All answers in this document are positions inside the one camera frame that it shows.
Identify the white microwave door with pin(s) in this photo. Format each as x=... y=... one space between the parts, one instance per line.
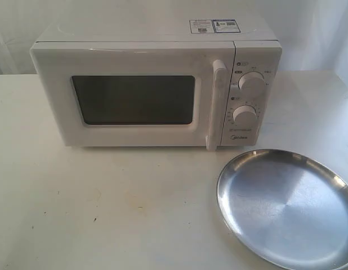
x=128 y=94

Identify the white microwave oven body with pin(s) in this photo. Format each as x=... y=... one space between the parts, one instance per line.
x=256 y=49

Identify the lower white control knob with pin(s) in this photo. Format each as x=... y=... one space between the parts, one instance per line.
x=245 y=116

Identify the white control knob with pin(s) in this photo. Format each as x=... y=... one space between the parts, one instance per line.
x=252 y=83
x=245 y=116

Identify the upper white control knob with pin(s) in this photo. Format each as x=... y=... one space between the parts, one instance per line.
x=252 y=83

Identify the blue white label sticker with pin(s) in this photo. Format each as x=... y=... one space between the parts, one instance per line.
x=213 y=26

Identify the round stainless steel plate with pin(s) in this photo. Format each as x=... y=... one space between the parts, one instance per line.
x=288 y=209

